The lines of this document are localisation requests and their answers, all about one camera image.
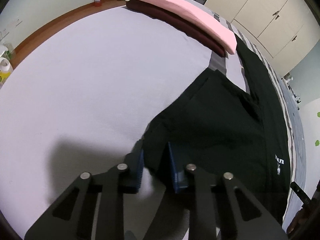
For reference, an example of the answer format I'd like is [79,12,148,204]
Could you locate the black printed t-shirt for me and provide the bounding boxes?
[143,38,291,223]

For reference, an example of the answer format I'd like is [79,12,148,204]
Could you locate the striped bed sheet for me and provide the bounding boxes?
[1,7,211,238]

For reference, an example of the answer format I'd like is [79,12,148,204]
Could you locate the yellow detergent bottle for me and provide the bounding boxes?
[0,57,13,86]

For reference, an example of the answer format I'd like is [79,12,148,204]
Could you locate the pink folded garment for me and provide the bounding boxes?
[139,0,237,55]

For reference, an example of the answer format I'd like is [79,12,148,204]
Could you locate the maroon folded garment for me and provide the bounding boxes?
[126,0,226,57]

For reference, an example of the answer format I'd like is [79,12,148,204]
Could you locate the cream wardrobe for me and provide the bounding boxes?
[205,0,319,76]

